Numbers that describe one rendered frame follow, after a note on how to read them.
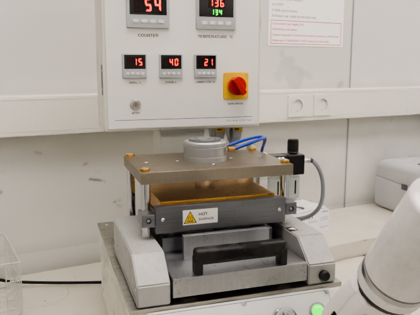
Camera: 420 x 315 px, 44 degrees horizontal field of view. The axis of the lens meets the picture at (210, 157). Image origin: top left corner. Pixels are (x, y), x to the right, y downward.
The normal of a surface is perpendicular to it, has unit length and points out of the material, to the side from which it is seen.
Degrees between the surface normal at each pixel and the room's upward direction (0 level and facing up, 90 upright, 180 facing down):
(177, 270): 0
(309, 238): 41
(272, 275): 90
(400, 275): 110
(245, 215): 90
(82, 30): 90
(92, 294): 0
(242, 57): 90
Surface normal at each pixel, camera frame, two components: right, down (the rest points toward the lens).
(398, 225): -0.98, -0.04
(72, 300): 0.00, -0.99
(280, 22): 0.46, 0.15
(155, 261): 0.20, -0.64
